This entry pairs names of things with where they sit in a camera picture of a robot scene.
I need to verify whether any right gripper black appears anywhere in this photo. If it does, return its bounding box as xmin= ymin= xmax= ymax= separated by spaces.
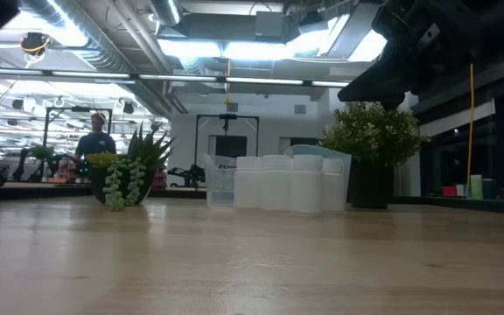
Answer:
xmin=338 ymin=0 xmax=485 ymax=112

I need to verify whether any clear plastic basket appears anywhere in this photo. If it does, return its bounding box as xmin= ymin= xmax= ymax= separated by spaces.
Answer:
xmin=202 ymin=144 xmax=353 ymax=214

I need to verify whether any bushy plant in black pot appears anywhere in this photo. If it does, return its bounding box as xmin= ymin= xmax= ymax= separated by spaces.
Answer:
xmin=319 ymin=101 xmax=431 ymax=210

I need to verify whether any pale green cup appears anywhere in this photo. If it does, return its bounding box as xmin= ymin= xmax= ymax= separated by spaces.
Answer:
xmin=469 ymin=174 xmax=484 ymax=200

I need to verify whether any dark cup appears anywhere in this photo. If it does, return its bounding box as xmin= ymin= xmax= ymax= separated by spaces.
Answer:
xmin=481 ymin=178 xmax=497 ymax=200

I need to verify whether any grey ceiling junction box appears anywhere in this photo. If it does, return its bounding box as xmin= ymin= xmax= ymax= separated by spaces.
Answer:
xmin=255 ymin=10 xmax=285 ymax=39

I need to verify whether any succulent arrangement in dark pot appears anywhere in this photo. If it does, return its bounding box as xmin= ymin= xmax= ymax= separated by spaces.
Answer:
xmin=86 ymin=122 xmax=178 ymax=212

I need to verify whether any person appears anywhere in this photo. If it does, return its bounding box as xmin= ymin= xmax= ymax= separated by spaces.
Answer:
xmin=73 ymin=111 xmax=117 ymax=165

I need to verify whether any small leafy green plant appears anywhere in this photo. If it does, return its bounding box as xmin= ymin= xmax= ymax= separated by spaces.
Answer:
xmin=28 ymin=145 xmax=56 ymax=166

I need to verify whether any black round ceiling fixture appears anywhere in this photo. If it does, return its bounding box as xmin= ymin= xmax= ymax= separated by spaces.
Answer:
xmin=19 ymin=32 xmax=52 ymax=57

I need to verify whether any thin yellow cord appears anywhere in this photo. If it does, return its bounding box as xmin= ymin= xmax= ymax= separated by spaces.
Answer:
xmin=465 ymin=63 xmax=475 ymax=197

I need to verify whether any long ceiling light rail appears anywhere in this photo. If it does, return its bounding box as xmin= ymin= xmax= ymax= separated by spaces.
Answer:
xmin=0 ymin=65 xmax=352 ymax=90

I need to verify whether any black gantry frame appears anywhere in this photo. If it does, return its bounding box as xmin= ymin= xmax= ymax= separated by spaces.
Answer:
xmin=193 ymin=112 xmax=261 ymax=168

